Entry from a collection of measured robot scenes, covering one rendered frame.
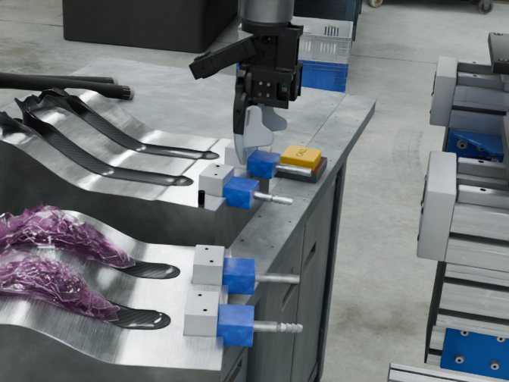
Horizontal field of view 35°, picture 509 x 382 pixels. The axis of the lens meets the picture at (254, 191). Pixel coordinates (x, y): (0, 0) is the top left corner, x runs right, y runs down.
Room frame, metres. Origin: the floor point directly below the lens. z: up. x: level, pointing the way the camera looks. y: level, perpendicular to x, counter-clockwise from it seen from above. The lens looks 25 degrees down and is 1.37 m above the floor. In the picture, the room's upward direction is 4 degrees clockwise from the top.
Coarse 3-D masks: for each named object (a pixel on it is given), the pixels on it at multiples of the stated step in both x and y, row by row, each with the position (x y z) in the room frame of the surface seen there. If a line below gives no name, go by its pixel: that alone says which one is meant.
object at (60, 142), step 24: (48, 96) 1.23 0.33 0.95; (72, 96) 1.26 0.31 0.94; (0, 120) 1.14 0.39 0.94; (24, 120) 1.17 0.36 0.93; (96, 120) 1.24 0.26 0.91; (72, 144) 1.14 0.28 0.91; (120, 144) 1.20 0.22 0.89; (144, 144) 1.22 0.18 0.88; (96, 168) 1.11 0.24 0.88; (120, 168) 1.12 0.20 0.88
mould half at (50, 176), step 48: (96, 96) 1.31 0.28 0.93; (0, 144) 1.08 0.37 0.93; (48, 144) 1.11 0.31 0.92; (96, 144) 1.17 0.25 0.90; (192, 144) 1.23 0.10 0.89; (0, 192) 1.08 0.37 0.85; (48, 192) 1.06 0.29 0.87; (96, 192) 1.03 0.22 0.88; (144, 192) 1.03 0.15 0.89; (192, 192) 1.04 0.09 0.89; (144, 240) 1.01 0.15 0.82; (192, 240) 0.99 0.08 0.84
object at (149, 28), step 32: (64, 0) 5.14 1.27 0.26; (96, 0) 5.11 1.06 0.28; (128, 0) 5.08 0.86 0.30; (160, 0) 5.05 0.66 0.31; (192, 0) 5.02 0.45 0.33; (224, 0) 5.64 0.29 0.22; (64, 32) 5.14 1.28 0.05; (96, 32) 5.11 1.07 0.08; (128, 32) 5.08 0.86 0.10; (160, 32) 5.05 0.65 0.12; (192, 32) 5.02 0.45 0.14
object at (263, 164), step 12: (228, 144) 1.15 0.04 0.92; (228, 156) 1.14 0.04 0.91; (252, 156) 1.14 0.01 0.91; (264, 156) 1.15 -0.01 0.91; (276, 156) 1.15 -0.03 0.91; (252, 168) 1.13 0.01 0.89; (264, 168) 1.13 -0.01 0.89; (276, 168) 1.14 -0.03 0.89; (288, 168) 1.13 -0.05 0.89; (300, 168) 1.13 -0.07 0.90
